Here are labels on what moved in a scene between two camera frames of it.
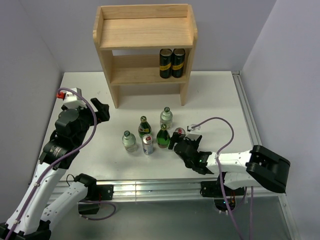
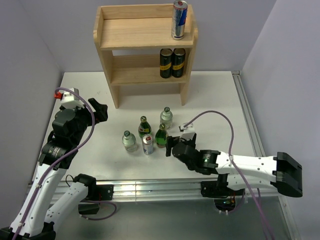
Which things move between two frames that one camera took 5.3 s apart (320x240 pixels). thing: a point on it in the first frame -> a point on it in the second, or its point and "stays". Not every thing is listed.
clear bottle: x=129 y=142 stays
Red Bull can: x=180 y=130 -> x=179 y=15
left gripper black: x=102 y=112 stays
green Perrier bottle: x=163 y=138 stays
